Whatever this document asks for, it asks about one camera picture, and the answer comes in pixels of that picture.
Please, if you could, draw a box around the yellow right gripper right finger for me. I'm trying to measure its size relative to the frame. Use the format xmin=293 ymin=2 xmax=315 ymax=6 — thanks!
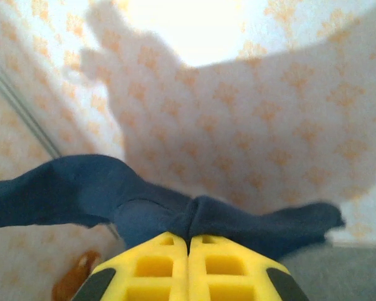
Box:
xmin=187 ymin=233 xmax=311 ymax=301

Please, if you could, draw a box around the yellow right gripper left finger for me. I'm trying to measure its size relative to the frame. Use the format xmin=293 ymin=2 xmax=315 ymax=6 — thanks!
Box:
xmin=76 ymin=231 xmax=189 ymax=301

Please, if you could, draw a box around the navy blue t-shirt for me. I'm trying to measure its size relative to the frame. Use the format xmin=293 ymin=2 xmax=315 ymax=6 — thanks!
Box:
xmin=0 ymin=154 xmax=346 ymax=261

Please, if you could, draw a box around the orange-brown object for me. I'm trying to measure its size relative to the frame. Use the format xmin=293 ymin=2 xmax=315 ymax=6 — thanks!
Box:
xmin=52 ymin=250 xmax=102 ymax=301

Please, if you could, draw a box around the white wall rail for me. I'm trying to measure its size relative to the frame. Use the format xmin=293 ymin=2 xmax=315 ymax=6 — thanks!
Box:
xmin=0 ymin=51 xmax=62 ymax=158

